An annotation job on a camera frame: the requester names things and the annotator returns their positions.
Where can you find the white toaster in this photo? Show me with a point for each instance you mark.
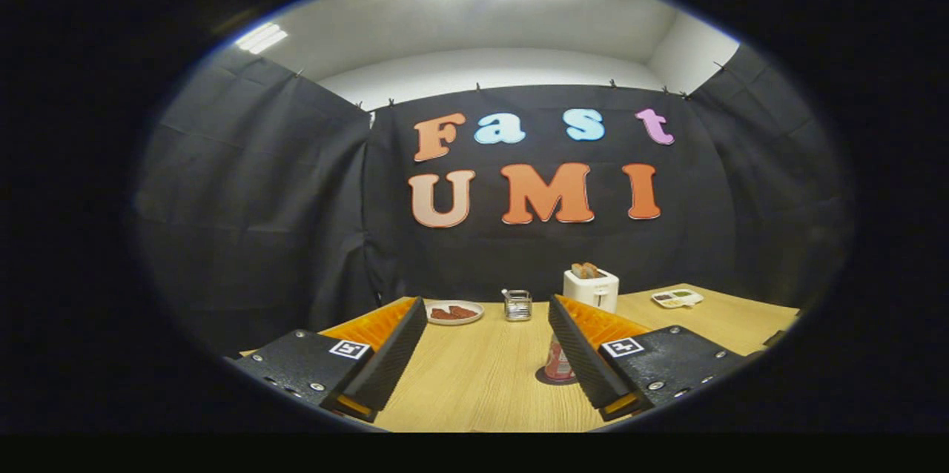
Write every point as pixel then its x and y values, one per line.
pixel 592 293

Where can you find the dark brown round coaster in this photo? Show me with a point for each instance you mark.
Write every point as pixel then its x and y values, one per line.
pixel 543 379

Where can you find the brown toast slices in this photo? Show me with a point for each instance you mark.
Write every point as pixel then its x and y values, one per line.
pixel 588 270

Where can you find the small white compartment tray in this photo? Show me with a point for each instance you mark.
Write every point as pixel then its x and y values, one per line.
pixel 677 299

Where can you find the silver juice bottle red label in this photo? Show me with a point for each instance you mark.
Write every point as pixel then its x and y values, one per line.
pixel 556 362

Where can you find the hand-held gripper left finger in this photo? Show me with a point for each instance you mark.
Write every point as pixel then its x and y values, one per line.
pixel 385 362

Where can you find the small ceiling light panel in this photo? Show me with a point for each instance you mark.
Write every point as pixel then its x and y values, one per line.
pixel 261 38

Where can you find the wooden table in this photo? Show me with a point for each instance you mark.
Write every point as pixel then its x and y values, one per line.
pixel 474 376

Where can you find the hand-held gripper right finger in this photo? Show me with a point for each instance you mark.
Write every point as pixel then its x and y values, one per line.
pixel 578 354

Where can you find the white round plate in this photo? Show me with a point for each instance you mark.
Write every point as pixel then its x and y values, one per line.
pixel 431 321

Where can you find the red meat slices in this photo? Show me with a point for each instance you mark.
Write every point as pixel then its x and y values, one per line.
pixel 454 313

